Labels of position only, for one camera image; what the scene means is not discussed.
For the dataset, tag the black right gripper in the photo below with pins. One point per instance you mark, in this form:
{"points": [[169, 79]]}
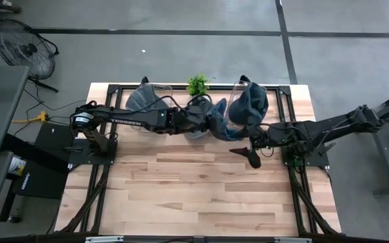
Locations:
{"points": [[265, 136]]}

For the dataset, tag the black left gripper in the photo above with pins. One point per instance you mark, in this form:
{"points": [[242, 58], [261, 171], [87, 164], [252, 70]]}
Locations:
{"points": [[191, 118]]}

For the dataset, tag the grey washed cap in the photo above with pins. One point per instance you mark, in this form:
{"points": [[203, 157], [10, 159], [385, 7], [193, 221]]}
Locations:
{"points": [[196, 135], [145, 98]]}

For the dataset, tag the blue denim cap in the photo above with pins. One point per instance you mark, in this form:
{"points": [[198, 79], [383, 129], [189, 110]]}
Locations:
{"points": [[223, 125]]}

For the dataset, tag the navy blue cap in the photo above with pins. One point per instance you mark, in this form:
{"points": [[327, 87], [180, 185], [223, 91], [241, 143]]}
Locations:
{"points": [[248, 108]]}

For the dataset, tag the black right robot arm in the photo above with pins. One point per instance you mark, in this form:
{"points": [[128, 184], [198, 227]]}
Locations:
{"points": [[326, 130]]}

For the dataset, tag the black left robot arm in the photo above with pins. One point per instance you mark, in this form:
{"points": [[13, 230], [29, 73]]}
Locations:
{"points": [[127, 119]]}

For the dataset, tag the clear plastic bin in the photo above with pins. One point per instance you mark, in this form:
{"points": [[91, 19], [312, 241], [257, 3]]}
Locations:
{"points": [[231, 101], [170, 96]]}

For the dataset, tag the green plant in white pot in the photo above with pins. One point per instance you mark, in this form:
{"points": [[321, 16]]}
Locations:
{"points": [[198, 84]]}

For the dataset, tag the black controller box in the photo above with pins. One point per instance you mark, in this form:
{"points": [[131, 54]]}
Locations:
{"points": [[54, 136]]}

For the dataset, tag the black tool box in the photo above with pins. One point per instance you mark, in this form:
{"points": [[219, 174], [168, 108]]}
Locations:
{"points": [[42, 182]]}

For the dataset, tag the white can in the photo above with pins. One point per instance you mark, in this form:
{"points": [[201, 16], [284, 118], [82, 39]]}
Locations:
{"points": [[17, 166]]}

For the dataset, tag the black floor fan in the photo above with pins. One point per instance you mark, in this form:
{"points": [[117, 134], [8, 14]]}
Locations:
{"points": [[22, 47]]}

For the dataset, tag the black frame brace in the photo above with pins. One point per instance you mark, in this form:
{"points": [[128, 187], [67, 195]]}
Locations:
{"points": [[144, 80], [244, 77]]}

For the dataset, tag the black aluminium table frame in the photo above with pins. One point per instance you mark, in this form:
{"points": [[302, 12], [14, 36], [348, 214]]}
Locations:
{"points": [[113, 89]]}

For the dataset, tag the silver metal bracket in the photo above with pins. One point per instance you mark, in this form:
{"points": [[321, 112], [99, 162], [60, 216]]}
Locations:
{"points": [[104, 239], [293, 240]]}

